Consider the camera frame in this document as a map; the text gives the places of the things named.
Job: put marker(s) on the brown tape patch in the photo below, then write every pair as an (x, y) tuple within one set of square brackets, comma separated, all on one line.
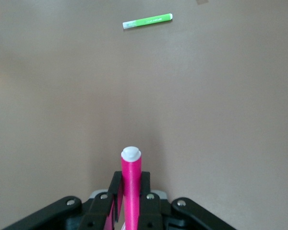
[(202, 1)]

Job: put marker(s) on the pink marker pen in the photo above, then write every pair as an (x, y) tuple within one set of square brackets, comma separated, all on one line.
[(132, 182)]

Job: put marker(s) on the green marker pen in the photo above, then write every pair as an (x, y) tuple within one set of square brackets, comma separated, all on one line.
[(148, 21)]

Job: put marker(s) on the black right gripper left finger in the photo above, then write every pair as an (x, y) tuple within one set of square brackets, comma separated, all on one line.
[(98, 210)]

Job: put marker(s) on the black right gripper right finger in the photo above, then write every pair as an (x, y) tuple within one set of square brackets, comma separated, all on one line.
[(153, 210)]

